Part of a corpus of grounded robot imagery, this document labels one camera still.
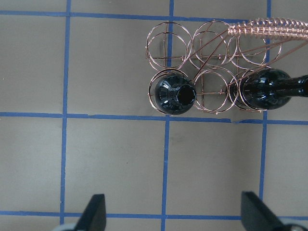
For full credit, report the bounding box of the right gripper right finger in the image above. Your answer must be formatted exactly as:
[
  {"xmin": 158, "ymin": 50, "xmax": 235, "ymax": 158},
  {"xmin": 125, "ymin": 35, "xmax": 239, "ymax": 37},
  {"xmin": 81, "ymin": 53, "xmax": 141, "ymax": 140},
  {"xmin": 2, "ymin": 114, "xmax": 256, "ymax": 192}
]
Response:
[{"xmin": 241, "ymin": 192, "xmax": 284, "ymax": 231}]

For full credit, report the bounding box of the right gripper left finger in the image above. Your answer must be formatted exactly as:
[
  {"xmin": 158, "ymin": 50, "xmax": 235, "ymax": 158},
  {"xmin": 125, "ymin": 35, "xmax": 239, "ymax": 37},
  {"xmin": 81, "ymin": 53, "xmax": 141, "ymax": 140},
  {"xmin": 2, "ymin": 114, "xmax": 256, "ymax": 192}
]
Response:
[{"xmin": 74, "ymin": 194, "xmax": 106, "ymax": 231}]

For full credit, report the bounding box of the dark wine bottle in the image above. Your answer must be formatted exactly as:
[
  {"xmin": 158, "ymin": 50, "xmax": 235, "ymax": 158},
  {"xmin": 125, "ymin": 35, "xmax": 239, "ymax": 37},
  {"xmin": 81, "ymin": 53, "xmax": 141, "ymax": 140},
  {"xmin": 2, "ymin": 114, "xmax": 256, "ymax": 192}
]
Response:
[
  {"xmin": 154, "ymin": 72, "xmax": 197, "ymax": 115},
  {"xmin": 240, "ymin": 68, "xmax": 308, "ymax": 110}
]

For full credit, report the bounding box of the copper wire bottle basket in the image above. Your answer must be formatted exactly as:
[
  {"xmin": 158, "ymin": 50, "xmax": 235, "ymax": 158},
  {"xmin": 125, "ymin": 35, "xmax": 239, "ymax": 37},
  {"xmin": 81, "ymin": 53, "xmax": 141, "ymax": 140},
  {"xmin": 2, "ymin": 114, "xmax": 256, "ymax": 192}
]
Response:
[{"xmin": 145, "ymin": 18, "xmax": 308, "ymax": 115}]

